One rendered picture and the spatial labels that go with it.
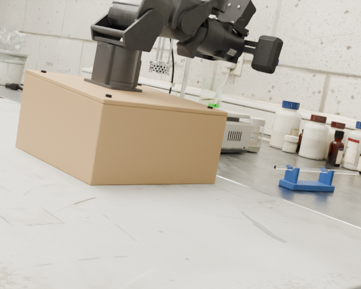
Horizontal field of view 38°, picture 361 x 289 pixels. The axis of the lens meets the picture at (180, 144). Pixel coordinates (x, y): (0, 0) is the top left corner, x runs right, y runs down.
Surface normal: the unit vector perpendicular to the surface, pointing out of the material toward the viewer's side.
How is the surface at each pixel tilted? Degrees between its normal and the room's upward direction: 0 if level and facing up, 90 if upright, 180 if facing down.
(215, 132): 90
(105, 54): 91
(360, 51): 90
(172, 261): 0
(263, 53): 84
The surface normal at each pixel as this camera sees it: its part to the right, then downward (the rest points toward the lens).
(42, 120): -0.74, -0.04
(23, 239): 0.18, -0.98
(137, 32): 0.68, 0.27
